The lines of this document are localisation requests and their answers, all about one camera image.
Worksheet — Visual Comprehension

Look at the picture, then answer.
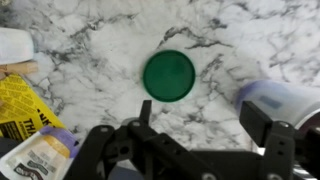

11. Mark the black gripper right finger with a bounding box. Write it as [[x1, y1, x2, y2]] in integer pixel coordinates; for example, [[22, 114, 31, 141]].
[[239, 101, 320, 180]]

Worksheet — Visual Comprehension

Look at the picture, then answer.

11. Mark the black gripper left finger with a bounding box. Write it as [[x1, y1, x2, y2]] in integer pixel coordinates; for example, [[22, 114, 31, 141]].
[[63, 99, 224, 180]]

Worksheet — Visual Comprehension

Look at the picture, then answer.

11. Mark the green plastic lid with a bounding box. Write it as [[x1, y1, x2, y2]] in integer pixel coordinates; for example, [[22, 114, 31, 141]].
[[142, 49, 196, 102]]

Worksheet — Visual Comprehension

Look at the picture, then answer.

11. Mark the white purple sauce packet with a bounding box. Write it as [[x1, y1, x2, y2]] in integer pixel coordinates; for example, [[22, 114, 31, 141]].
[[0, 126, 78, 180]]

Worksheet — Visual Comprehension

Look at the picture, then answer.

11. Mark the yellow packet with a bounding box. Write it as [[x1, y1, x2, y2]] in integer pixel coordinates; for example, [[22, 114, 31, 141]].
[[0, 74, 64, 141]]

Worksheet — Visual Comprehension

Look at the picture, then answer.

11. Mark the white blue canister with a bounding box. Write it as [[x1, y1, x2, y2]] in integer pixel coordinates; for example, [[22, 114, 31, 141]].
[[235, 80, 320, 132]]

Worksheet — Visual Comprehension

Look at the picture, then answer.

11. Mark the white bottle blue cap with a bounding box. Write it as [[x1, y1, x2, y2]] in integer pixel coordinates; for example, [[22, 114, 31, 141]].
[[0, 27, 34, 64]]

